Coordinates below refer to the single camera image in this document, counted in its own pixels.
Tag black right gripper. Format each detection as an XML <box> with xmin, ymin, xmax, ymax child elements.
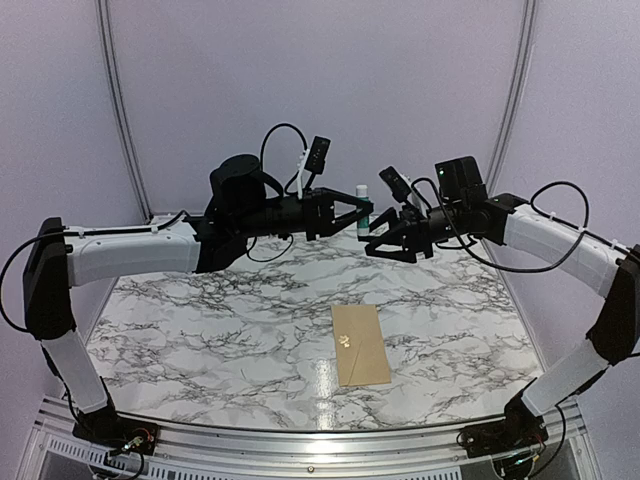
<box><xmin>359</xmin><ymin>200</ymin><xmax>467</xmax><ymax>264</ymax></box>

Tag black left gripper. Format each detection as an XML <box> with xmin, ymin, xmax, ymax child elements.
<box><xmin>235</xmin><ymin>186</ymin><xmax>374</xmax><ymax>241</ymax></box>

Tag white green glue stick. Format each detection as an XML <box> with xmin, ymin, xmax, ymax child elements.
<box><xmin>356</xmin><ymin>184</ymin><xmax>370</xmax><ymax>237</ymax></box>

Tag brown kraft paper envelope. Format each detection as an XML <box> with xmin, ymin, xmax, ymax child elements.
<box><xmin>331</xmin><ymin>305</ymin><xmax>391</xmax><ymax>387</ymax></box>

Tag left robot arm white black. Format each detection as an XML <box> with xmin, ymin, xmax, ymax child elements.
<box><xmin>23</xmin><ymin>188</ymin><xmax>373</xmax><ymax>445</ymax></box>

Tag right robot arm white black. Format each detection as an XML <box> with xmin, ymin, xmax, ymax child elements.
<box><xmin>365</xmin><ymin>194</ymin><xmax>639</xmax><ymax>448</ymax></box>

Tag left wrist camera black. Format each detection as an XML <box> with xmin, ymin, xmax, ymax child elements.
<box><xmin>304</xmin><ymin>136</ymin><xmax>331</xmax><ymax>175</ymax></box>

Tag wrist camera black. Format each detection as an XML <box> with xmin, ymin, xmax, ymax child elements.
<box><xmin>435</xmin><ymin>156</ymin><xmax>488</xmax><ymax>205</ymax></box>
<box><xmin>304</xmin><ymin>136</ymin><xmax>331</xmax><ymax>175</ymax></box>

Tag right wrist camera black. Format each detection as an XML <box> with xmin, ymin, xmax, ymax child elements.
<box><xmin>435</xmin><ymin>156</ymin><xmax>488</xmax><ymax>205</ymax></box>

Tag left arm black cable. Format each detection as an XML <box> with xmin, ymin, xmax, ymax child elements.
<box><xmin>244</xmin><ymin>123</ymin><xmax>309</xmax><ymax>264</ymax></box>

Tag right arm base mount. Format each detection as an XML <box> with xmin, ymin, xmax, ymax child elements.
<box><xmin>456</xmin><ymin>421</ymin><xmax>549</xmax><ymax>458</ymax></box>

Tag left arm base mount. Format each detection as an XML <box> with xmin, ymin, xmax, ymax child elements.
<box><xmin>72</xmin><ymin>382</ymin><xmax>160</xmax><ymax>456</ymax></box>

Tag aluminium table front rail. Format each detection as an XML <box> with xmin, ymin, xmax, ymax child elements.
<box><xmin>16</xmin><ymin>397</ymin><xmax>602</xmax><ymax>479</ymax></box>

